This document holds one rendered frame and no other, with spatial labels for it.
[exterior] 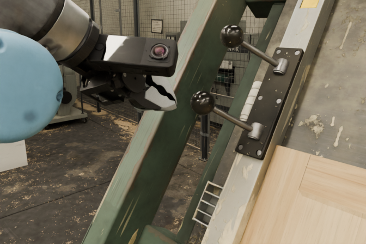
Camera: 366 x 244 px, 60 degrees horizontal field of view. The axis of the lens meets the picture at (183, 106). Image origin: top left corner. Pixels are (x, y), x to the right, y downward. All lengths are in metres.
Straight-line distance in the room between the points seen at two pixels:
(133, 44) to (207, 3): 0.37
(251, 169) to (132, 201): 0.27
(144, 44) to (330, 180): 0.32
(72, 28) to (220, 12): 0.44
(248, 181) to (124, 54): 0.27
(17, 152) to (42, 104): 3.79
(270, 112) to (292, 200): 0.14
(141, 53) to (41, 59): 0.20
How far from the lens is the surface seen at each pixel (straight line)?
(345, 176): 0.50
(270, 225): 0.52
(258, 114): 0.54
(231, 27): 0.51
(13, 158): 4.04
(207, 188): 0.57
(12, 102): 0.23
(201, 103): 0.46
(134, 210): 0.68
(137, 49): 0.42
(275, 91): 0.55
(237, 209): 0.52
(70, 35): 0.41
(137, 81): 0.47
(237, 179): 0.53
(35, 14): 0.39
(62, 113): 5.38
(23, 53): 0.23
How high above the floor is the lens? 1.54
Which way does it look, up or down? 14 degrees down
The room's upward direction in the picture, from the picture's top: straight up
